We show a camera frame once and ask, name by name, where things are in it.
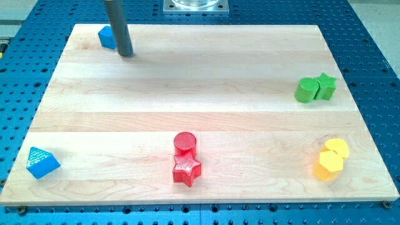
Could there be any wooden board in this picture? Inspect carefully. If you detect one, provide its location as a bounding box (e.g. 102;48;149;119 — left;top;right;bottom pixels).
1;24;399;206

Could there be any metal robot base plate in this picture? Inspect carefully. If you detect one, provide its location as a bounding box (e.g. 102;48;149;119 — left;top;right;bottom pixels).
163;0;229;14

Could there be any yellow hexagon block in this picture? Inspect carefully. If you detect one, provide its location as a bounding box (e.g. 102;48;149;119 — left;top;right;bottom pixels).
312;151;344;181

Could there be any blue cube block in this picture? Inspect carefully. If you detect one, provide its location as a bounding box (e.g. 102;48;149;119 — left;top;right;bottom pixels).
97;26;116;49

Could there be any green star block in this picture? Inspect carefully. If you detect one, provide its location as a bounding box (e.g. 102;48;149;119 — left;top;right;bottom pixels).
314;73;336;101

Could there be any yellow heart block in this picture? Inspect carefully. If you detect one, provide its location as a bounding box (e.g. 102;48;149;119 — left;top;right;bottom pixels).
321;138;350;160

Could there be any blue perforated table plate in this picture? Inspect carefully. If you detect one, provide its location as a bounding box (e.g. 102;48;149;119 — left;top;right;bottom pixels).
1;1;399;224

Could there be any green cylinder block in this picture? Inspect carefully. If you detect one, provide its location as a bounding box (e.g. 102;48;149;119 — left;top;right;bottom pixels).
294;77;319;103

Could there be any red star block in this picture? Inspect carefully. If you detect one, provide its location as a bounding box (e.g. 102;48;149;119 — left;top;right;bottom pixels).
172;152;202;187

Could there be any red cylinder block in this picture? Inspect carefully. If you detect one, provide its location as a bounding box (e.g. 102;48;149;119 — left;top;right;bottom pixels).
173;132;197;156

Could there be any blue triangular prism block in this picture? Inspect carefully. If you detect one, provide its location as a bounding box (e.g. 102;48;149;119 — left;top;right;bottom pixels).
26;147;61;179

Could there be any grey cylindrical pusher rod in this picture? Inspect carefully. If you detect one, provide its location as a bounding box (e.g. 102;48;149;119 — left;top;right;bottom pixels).
104;0;134;57

